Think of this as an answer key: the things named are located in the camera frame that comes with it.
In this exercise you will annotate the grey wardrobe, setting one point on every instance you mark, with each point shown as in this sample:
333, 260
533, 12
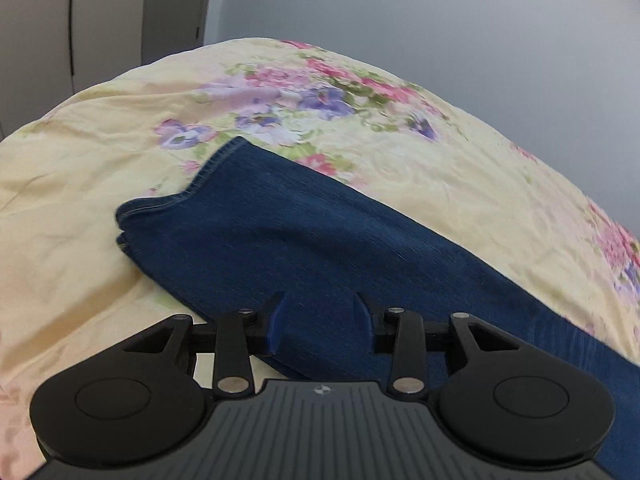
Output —
40, 35

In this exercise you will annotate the blue denim pants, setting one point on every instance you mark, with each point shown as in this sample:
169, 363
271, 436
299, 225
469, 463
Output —
300, 240

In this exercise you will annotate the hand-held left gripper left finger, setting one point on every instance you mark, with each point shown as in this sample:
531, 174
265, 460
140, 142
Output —
274, 331

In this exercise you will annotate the yellow floral bedspread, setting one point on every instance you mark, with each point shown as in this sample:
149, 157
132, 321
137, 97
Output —
75, 210

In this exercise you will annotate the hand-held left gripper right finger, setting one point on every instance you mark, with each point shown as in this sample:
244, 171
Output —
361, 318

